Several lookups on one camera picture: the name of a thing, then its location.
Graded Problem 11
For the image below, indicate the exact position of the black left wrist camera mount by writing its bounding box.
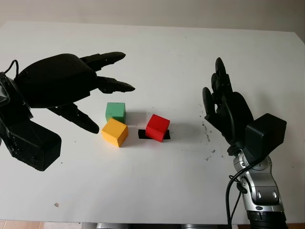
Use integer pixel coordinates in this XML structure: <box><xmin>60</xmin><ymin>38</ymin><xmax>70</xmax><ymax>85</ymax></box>
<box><xmin>0</xmin><ymin>95</ymin><xmax>62</xmax><ymax>172</ymax></box>

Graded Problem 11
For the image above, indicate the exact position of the green wooden block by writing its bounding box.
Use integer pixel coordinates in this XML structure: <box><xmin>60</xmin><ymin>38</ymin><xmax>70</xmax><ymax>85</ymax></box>
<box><xmin>105</xmin><ymin>102</ymin><xmax>126</xmax><ymax>124</ymax></box>

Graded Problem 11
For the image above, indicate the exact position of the yellow wooden block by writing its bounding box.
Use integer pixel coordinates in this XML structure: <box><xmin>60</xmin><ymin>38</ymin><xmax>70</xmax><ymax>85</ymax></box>
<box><xmin>101</xmin><ymin>118</ymin><xmax>129</xmax><ymax>148</ymax></box>

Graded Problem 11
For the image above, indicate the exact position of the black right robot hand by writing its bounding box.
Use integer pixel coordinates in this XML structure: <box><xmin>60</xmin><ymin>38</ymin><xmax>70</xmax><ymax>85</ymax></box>
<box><xmin>202</xmin><ymin>57</ymin><xmax>254</xmax><ymax>156</ymax></box>

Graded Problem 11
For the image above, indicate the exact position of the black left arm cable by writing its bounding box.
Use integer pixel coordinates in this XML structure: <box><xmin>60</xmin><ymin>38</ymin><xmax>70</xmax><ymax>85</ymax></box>
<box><xmin>3</xmin><ymin>59</ymin><xmax>20</xmax><ymax>81</ymax></box>

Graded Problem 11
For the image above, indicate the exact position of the red wooden block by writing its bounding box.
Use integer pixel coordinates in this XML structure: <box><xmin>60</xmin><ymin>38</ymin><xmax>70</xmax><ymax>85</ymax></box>
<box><xmin>145</xmin><ymin>114</ymin><xmax>171</xmax><ymax>143</ymax></box>

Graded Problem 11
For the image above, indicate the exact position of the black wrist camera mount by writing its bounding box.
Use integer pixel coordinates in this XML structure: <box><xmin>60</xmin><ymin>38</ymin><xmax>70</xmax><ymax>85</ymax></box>
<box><xmin>0</xmin><ymin>95</ymin><xmax>62</xmax><ymax>172</ymax></box>
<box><xmin>244</xmin><ymin>113</ymin><xmax>287</xmax><ymax>166</ymax></box>

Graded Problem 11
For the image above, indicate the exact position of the black tape mark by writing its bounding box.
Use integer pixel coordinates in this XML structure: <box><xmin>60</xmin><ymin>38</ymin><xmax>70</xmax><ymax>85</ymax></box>
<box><xmin>138</xmin><ymin>129</ymin><xmax>172</xmax><ymax>141</ymax></box>

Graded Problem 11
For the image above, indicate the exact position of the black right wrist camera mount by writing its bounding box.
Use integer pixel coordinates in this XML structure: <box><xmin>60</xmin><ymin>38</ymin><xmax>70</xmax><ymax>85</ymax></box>
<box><xmin>244</xmin><ymin>113</ymin><xmax>287</xmax><ymax>166</ymax></box>

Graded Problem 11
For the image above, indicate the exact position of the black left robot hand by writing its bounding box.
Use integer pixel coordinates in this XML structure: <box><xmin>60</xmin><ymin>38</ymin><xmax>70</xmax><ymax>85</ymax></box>
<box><xmin>14</xmin><ymin>51</ymin><xmax>136</xmax><ymax>134</ymax></box>

